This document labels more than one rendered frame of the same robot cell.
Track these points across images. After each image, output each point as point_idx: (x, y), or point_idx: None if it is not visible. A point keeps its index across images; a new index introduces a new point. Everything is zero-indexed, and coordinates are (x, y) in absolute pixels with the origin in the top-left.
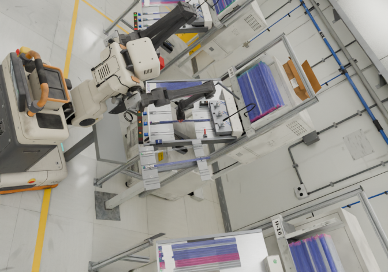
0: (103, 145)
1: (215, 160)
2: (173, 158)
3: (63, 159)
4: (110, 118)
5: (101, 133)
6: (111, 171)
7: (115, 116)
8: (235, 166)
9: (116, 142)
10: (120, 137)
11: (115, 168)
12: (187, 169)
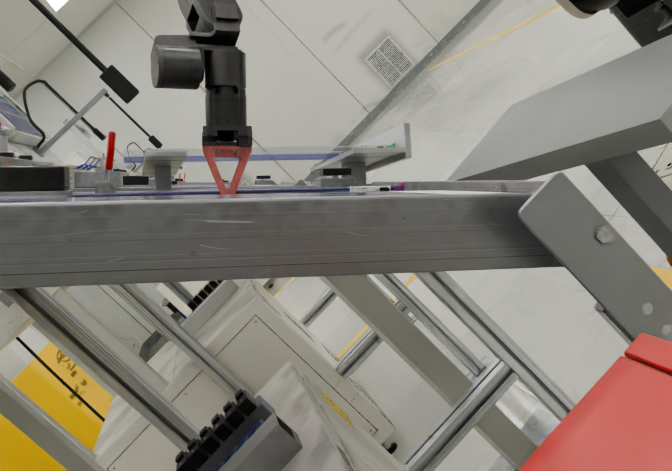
0: (528, 105)
1: (33, 409)
2: (266, 394)
3: (671, 180)
4: (583, 112)
5: (559, 93)
6: (555, 383)
7: (574, 133)
8: None
9: (502, 147)
10: (502, 160)
11: (536, 364)
12: (194, 424)
